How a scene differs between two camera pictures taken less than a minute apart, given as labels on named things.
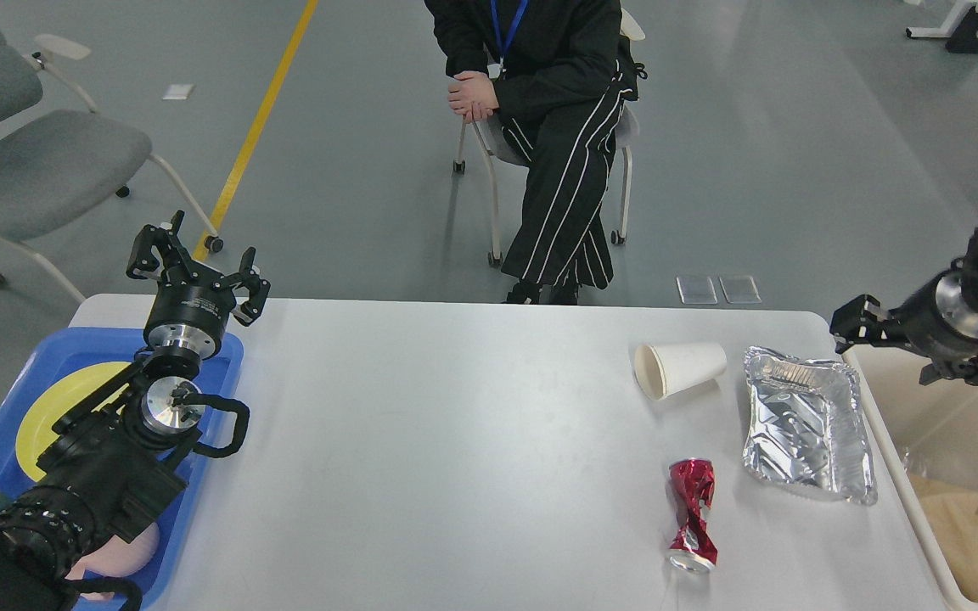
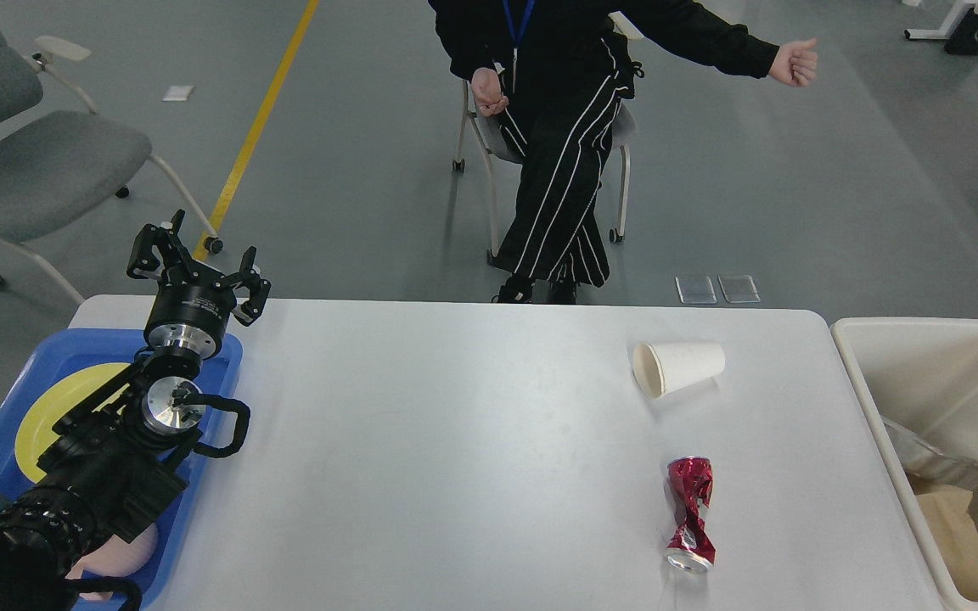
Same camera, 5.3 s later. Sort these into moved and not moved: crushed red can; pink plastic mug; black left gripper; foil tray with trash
Moved: foil tray with trash
Not moved: pink plastic mug; black left gripper; crushed red can
